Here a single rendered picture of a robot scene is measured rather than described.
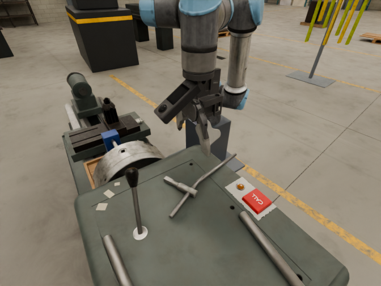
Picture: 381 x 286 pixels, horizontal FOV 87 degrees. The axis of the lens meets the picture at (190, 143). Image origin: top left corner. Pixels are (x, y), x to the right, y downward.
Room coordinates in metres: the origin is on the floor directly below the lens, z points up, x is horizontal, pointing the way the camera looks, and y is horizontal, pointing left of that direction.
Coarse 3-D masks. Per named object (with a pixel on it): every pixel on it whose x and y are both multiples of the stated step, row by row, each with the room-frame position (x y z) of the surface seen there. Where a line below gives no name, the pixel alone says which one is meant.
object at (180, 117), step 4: (180, 112) 0.47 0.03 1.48; (176, 116) 0.48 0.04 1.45; (180, 116) 0.47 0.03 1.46; (184, 116) 0.46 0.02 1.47; (176, 120) 0.49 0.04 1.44; (180, 120) 0.47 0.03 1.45; (184, 120) 0.50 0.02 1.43; (176, 124) 0.49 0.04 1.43; (180, 124) 0.48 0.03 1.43; (180, 128) 0.49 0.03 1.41
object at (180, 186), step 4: (164, 180) 0.41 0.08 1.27; (168, 180) 0.40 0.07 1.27; (172, 180) 0.41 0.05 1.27; (172, 184) 0.40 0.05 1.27; (176, 184) 0.39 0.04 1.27; (180, 184) 0.39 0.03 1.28; (184, 184) 0.39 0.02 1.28; (180, 188) 0.38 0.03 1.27; (184, 188) 0.37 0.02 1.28; (188, 188) 0.37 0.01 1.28; (192, 188) 0.37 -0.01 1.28; (184, 192) 0.37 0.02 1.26; (192, 192) 0.36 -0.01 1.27; (196, 192) 0.36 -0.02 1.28; (192, 196) 0.35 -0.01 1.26
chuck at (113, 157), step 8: (128, 144) 0.63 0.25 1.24; (136, 144) 0.63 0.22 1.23; (144, 144) 0.65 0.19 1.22; (152, 144) 0.69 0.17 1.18; (112, 152) 0.59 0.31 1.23; (128, 152) 0.58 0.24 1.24; (136, 152) 0.58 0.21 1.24; (144, 152) 0.59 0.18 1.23; (152, 152) 0.61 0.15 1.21; (160, 152) 0.68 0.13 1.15; (104, 160) 0.56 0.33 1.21; (112, 160) 0.55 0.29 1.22; (120, 160) 0.54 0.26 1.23; (96, 168) 0.55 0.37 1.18; (104, 168) 0.53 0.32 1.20; (96, 176) 0.52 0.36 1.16; (96, 184) 0.50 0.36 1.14
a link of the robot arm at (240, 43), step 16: (240, 0) 0.86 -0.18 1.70; (256, 0) 0.84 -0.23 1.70; (240, 16) 0.85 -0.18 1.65; (256, 16) 0.83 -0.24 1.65; (240, 32) 0.86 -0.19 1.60; (240, 48) 0.89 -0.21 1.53; (240, 64) 0.90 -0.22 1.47; (240, 80) 0.92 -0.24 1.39; (224, 96) 0.95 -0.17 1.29; (240, 96) 0.93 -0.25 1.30
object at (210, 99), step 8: (184, 72) 0.43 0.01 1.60; (216, 72) 0.45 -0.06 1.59; (192, 80) 0.41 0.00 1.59; (200, 80) 0.41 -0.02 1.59; (208, 80) 0.45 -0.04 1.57; (216, 80) 0.45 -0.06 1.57; (200, 88) 0.43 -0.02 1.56; (208, 88) 0.45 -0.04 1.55; (216, 88) 0.46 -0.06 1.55; (200, 96) 0.43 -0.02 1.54; (208, 96) 0.44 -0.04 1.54; (216, 96) 0.45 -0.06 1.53; (192, 104) 0.41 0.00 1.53; (200, 104) 0.42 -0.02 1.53; (208, 104) 0.42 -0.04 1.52; (216, 104) 0.44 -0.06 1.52; (184, 112) 0.44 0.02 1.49; (192, 112) 0.41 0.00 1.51; (208, 112) 0.44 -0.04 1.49; (216, 112) 0.44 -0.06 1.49; (192, 120) 0.41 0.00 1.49
